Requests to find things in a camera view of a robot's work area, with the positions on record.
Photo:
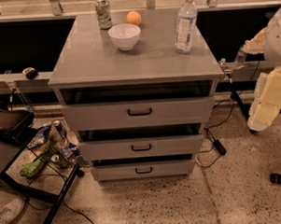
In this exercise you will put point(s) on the black side table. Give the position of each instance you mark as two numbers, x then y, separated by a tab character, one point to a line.
9	152

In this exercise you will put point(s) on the pile of snack packages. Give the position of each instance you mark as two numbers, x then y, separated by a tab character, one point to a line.
54	143

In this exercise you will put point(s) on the grey top drawer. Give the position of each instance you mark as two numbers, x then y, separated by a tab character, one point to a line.
138	113

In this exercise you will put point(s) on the white shoe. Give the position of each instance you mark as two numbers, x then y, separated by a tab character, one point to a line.
11	210

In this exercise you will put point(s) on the small clear water bottle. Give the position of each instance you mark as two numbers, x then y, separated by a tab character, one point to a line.
240	58

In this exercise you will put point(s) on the grey bottom drawer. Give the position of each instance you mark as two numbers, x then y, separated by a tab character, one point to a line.
136	170

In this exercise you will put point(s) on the small black yellow device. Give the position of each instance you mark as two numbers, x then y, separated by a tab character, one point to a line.
30	72

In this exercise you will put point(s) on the orange fruit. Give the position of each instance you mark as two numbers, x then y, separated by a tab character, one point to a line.
134	17

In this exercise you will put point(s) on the dark brown bag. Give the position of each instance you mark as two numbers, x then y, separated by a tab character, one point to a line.
15	124

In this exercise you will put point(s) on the green soda can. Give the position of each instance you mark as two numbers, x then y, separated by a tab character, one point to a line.
103	14

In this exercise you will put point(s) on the white bowl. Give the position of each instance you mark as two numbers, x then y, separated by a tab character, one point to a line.
124	36

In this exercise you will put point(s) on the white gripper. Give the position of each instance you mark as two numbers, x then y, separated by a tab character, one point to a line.
277	45

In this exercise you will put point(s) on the grey drawer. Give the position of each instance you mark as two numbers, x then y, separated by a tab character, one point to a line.
144	147
136	170
138	113

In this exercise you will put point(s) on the large clear water bottle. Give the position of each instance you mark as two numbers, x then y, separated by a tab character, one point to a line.
185	23

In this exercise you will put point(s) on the black power adapter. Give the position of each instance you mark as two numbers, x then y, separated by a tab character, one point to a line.
219	147

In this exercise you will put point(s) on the green snack bag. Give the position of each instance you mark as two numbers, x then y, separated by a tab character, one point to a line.
32	168

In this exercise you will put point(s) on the grey middle drawer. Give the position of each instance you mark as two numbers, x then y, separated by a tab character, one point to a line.
144	147

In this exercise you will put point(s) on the black chair caster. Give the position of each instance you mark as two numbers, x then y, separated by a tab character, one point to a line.
275	179

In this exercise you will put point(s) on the grey drawer cabinet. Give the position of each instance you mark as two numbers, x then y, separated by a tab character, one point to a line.
93	71

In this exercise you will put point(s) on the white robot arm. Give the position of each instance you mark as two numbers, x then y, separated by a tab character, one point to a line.
272	40

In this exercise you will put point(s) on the black stand leg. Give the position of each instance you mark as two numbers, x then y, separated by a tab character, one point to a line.
236	97

